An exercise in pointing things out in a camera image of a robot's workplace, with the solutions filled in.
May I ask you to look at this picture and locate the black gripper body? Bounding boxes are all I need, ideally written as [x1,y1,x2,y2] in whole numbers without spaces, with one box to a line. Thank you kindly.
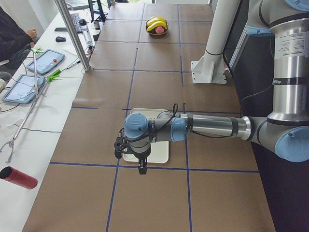
[130,143,151,160]

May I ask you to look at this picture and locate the yellow banana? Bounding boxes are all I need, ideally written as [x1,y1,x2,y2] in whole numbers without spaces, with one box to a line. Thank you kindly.
[146,21,168,31]
[146,16,166,27]

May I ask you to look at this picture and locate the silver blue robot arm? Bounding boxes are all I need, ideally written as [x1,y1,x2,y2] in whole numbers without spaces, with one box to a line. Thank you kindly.
[114,0,309,174]

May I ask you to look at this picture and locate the brown woven basket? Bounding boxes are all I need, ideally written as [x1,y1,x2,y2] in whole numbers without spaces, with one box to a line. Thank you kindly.
[145,17,168,36]

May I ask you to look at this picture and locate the white rectangular bear tray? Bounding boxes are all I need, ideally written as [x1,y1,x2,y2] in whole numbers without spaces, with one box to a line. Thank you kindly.
[123,108,169,164]

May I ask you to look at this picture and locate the pink red apple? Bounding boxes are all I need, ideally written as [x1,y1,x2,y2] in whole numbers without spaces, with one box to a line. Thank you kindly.
[155,26,165,34]

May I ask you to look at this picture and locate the red cylindrical bottle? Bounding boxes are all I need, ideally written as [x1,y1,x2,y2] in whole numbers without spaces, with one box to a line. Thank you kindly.
[0,166,38,189]

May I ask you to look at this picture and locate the far blue teach pendant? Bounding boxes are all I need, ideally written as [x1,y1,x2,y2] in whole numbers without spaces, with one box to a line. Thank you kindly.
[36,49,65,75]

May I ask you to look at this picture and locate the blue teach pendant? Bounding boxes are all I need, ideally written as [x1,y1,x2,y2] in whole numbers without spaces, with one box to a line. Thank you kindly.
[36,49,65,75]
[1,74,40,104]

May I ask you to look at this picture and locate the near blue teach pendant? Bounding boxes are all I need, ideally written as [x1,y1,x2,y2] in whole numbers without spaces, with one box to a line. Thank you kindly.
[1,74,40,104]

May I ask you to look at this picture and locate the black computer mouse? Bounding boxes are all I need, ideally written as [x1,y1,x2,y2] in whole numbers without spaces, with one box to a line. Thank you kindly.
[55,36,66,43]

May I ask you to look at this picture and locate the grey water bottle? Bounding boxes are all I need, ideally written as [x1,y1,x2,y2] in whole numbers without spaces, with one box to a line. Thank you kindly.
[79,19,93,44]

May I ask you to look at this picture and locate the long metal reacher grabber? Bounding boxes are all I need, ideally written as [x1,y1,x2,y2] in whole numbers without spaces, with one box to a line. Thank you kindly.
[0,47,43,164]

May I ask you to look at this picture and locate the black smartphone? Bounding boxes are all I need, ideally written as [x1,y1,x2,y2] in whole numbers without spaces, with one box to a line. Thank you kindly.
[54,28,68,32]

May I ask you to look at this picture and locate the black keyboard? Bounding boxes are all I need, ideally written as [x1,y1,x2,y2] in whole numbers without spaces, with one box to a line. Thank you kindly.
[70,13,82,34]

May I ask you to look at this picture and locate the seated person dark clothes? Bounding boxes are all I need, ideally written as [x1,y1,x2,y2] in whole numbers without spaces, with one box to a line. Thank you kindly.
[0,6,38,63]

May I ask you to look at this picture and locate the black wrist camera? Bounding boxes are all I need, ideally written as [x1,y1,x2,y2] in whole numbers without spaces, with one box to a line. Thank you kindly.
[114,136,127,159]

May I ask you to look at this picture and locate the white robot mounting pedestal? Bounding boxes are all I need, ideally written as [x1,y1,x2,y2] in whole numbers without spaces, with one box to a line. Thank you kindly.
[191,0,240,84]

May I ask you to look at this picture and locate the aluminium frame post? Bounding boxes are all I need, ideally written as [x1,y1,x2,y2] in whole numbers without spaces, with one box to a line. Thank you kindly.
[55,0,91,72]

